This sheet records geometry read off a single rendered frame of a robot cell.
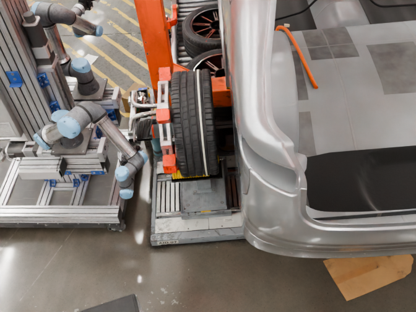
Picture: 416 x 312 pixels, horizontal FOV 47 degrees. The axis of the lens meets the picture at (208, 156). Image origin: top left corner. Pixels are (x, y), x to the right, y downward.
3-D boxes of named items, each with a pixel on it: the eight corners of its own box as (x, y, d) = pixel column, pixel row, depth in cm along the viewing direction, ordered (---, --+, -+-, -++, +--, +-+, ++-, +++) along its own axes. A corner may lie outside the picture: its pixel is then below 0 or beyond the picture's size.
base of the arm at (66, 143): (57, 149, 295) (52, 138, 288) (63, 131, 305) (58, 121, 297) (80, 148, 294) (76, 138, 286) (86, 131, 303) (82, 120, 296)
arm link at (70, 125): (60, 137, 291) (96, 119, 247) (43, 153, 283) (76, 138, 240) (46, 122, 287) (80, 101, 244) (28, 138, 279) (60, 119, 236)
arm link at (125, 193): (131, 190, 259) (134, 199, 266) (132, 174, 266) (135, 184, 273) (117, 191, 259) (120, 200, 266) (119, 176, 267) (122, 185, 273)
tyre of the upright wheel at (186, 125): (210, 67, 258) (210, 69, 323) (166, 71, 259) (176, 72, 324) (220, 185, 269) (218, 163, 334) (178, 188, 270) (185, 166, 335)
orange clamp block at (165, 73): (171, 81, 292) (170, 66, 291) (159, 82, 292) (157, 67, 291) (173, 82, 299) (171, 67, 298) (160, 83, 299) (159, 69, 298)
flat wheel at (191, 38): (173, 37, 459) (170, 16, 441) (234, 17, 474) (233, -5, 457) (202, 75, 418) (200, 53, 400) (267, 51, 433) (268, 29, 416)
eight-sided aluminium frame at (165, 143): (179, 186, 299) (168, 125, 258) (169, 187, 299) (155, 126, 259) (179, 125, 335) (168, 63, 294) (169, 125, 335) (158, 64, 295)
